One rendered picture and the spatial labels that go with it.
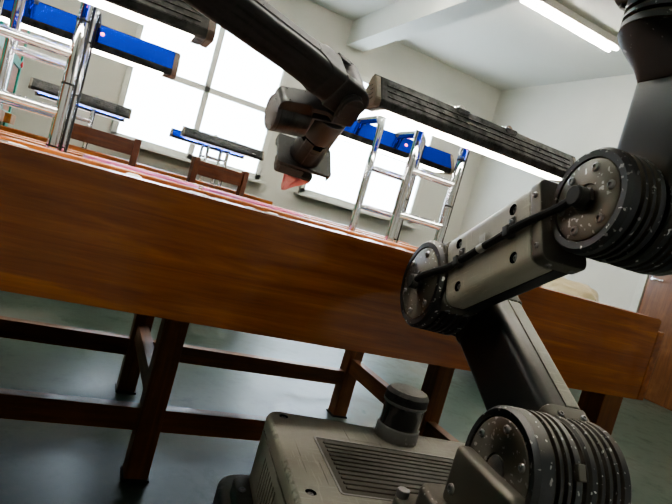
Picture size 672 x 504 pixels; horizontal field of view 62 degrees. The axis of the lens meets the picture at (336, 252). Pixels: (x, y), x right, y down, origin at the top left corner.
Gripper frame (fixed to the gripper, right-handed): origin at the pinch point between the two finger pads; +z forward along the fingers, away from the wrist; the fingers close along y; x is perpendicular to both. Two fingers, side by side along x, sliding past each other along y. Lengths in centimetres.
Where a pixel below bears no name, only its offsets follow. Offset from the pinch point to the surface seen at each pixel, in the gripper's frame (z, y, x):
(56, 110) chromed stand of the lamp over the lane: 20, 42, -20
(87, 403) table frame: 71, 21, 23
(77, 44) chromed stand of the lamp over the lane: 11, 41, -30
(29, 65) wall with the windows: 357, 112, -367
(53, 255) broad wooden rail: -3.8, 34.1, 26.7
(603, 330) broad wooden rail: -8, -69, 20
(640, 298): 188, -424, -157
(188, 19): -8.2, 23.1, -24.7
